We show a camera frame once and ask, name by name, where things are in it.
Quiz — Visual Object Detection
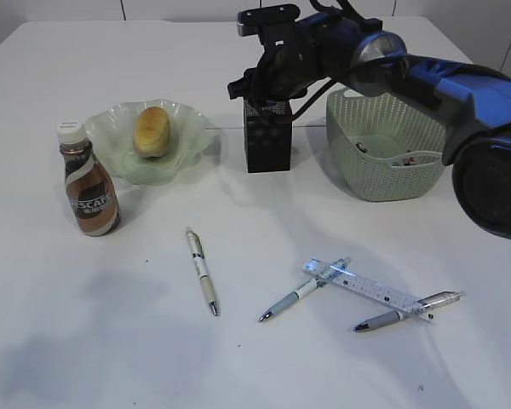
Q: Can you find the transparent plastic ruler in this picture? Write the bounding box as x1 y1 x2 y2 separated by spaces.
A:
302 258 434 323

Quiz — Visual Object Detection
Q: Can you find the green wavy glass plate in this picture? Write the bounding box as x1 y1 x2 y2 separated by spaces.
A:
84 99 213 185

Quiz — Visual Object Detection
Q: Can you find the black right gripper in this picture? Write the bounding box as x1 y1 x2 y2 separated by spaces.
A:
227 22 324 101

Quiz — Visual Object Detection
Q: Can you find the white green ballpoint pen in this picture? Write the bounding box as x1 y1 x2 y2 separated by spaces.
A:
185 228 220 317

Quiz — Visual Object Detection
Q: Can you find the brown Nescafe coffee bottle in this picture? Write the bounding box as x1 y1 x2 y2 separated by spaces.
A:
56 121 121 237

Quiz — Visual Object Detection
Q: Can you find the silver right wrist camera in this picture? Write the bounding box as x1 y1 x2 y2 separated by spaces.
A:
237 3 301 37

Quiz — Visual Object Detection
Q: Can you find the sugar dusted bread loaf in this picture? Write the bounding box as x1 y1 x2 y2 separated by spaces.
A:
133 107 171 158

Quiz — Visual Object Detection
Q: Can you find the black mesh pen holder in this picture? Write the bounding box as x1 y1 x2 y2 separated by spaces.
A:
244 98 292 173

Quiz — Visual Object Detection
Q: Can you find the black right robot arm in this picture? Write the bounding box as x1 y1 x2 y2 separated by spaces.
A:
227 1 511 239

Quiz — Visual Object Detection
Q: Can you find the clear grey gel pen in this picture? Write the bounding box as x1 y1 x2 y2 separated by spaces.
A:
353 291 466 333

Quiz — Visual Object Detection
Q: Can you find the green plastic woven basket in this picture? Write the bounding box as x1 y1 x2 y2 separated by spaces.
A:
326 89 445 202

